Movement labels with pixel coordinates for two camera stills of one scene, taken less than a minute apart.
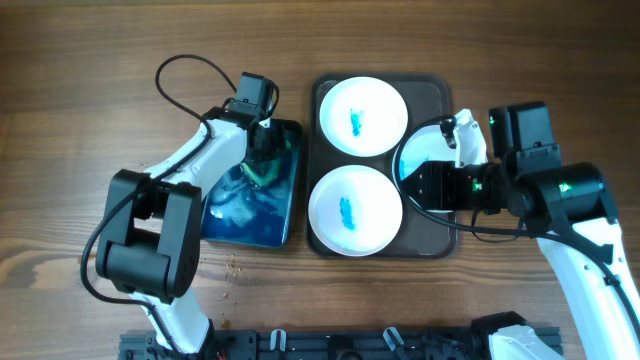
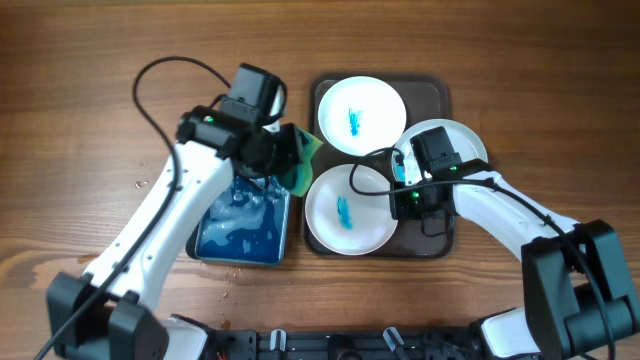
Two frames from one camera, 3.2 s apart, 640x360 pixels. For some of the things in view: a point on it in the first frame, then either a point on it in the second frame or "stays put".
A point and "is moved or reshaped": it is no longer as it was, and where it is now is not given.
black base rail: (319, 344) stays put
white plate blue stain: (355, 210) stays put
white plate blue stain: (363, 116) stays put
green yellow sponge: (262, 171) is moved or reshaped
